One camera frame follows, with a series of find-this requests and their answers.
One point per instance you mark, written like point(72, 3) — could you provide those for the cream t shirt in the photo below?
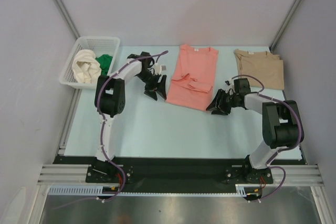
point(85, 67)

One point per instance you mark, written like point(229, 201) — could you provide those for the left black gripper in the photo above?
point(159, 87)

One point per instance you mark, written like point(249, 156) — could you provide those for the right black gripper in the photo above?
point(226, 100)

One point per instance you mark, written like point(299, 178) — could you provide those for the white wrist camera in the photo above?
point(158, 69)
point(229, 84)

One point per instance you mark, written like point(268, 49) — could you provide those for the white slotted cable duct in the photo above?
point(75, 190)

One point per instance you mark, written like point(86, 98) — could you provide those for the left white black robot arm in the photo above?
point(110, 102)

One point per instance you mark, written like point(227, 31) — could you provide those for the aluminium corner post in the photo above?
point(67, 18)
point(285, 24)

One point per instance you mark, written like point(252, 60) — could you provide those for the left aluminium corner post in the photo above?
point(67, 18)

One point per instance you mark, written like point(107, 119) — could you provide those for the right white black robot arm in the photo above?
point(282, 129)

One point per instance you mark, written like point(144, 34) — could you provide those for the pink t shirt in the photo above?
point(193, 80)

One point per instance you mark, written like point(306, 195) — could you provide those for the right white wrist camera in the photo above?
point(229, 84)

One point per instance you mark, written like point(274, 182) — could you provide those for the folded beige t shirt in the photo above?
point(264, 66)

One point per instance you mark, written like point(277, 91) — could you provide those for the aluminium frame rail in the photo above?
point(296, 175)

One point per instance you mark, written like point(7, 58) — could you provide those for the right aluminium corner post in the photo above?
point(285, 24)

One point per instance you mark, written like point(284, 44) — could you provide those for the green t shirt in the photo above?
point(104, 61)

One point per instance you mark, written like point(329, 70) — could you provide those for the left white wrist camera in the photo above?
point(158, 69)

